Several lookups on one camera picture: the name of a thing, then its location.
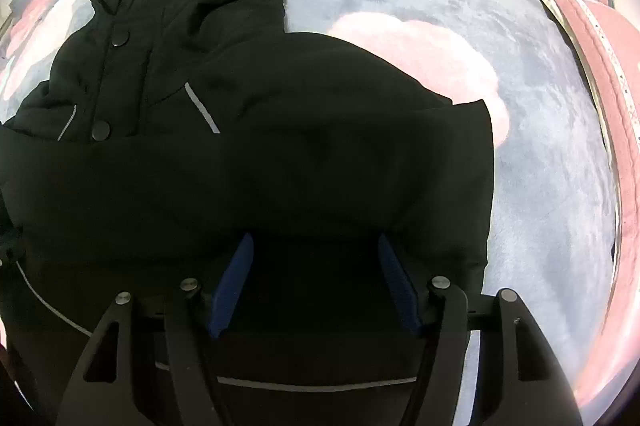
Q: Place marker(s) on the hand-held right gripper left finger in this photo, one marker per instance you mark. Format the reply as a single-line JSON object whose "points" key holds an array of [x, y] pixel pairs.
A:
{"points": [[231, 286]]}

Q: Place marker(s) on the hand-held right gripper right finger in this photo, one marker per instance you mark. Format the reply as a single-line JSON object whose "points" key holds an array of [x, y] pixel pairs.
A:
{"points": [[400, 286]]}

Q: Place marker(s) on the black hooded jacket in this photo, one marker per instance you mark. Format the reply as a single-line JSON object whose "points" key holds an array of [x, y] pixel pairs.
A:
{"points": [[250, 156]]}

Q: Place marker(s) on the pink printed pillow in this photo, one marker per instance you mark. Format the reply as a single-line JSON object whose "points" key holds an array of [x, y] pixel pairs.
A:
{"points": [[600, 46]]}

